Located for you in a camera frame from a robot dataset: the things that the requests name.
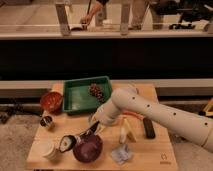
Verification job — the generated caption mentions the white yellow corn toy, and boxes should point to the white yellow corn toy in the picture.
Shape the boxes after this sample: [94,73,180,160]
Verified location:
[119,117,137,144]

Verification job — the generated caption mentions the red orange bowl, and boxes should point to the red orange bowl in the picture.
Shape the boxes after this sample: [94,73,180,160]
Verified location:
[40,91,63,112]

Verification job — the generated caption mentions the green plastic tray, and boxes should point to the green plastic tray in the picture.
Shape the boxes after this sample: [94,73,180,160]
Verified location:
[62,76,112,115]

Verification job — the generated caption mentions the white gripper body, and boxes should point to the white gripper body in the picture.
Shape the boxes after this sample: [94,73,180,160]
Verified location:
[92,107,110,126]

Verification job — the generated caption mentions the orange carrot toy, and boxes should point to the orange carrot toy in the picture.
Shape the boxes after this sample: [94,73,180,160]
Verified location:
[122,112,143,120]

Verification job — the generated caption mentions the white stacked cups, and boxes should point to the white stacked cups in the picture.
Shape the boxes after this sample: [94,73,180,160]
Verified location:
[39,140,58,160]

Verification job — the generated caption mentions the blue grey cloth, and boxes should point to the blue grey cloth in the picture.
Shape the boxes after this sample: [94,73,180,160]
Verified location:
[111,144,133,165]

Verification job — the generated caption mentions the wooden table board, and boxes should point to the wooden table board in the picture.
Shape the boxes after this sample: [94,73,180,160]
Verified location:
[25,81,179,171]

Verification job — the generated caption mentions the black white brush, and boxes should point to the black white brush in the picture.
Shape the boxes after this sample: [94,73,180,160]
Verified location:
[59,121,99,153]

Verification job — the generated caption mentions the black rectangular block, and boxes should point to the black rectangular block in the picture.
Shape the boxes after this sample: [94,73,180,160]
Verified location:
[143,118,156,139]

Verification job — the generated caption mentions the purple bowl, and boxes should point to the purple bowl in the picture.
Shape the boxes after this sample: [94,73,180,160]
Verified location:
[73,134,103,163]

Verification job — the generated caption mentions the dark grape bunch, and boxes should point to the dark grape bunch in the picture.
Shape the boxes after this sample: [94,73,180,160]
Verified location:
[89,83,104,103]

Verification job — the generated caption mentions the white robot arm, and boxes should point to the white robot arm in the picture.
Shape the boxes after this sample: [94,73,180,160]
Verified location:
[93,86,213,153]

